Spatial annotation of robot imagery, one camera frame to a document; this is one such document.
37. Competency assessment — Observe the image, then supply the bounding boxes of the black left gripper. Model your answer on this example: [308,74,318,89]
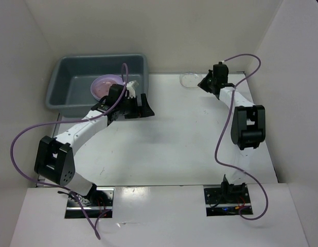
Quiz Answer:
[117,93,154,119]

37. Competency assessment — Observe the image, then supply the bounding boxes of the clear dish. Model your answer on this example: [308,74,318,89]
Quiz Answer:
[180,73,203,89]

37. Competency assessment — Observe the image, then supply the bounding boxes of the brown translucent square plate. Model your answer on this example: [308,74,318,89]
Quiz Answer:
[93,79,116,98]

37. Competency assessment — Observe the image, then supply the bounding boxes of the purple plastic plate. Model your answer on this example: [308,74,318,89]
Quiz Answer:
[91,74,125,101]

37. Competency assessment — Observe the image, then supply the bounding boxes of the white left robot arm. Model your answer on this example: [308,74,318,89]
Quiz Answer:
[34,81,155,206]

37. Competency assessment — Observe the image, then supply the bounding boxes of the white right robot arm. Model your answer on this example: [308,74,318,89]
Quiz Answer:
[198,62,266,188]

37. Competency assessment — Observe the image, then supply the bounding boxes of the grey plastic bin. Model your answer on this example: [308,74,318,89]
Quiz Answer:
[45,54,149,118]

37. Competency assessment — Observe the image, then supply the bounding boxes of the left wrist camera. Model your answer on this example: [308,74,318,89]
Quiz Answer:
[125,80,139,99]

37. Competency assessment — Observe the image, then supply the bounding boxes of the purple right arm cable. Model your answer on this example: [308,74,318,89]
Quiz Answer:
[215,53,270,222]

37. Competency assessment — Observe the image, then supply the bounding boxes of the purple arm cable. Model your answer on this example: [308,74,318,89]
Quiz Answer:
[10,63,129,240]
[215,53,270,222]

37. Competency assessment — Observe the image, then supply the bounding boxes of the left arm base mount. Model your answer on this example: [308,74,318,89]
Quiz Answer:
[58,187,115,219]

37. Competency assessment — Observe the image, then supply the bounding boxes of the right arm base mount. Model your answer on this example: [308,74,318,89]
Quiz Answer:
[203,175,253,217]

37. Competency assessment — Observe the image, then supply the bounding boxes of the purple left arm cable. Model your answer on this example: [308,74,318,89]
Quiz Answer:
[10,63,129,240]

